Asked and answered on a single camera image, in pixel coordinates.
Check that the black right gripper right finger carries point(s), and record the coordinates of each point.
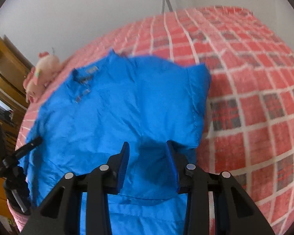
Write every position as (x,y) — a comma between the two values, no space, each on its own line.
(182,176)

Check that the blue down jacket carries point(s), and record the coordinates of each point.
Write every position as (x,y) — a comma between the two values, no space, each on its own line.
(144,101)

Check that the red plaid bed sheet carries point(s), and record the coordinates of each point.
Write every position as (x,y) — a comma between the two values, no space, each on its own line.
(250,123)

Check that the pink unicorn plush toy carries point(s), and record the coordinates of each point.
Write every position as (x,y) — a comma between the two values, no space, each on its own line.
(47,68)

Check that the wooden wardrobe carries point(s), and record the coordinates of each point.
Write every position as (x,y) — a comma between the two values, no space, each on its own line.
(12,111)

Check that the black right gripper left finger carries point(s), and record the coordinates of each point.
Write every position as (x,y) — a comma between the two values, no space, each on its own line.
(115,177)

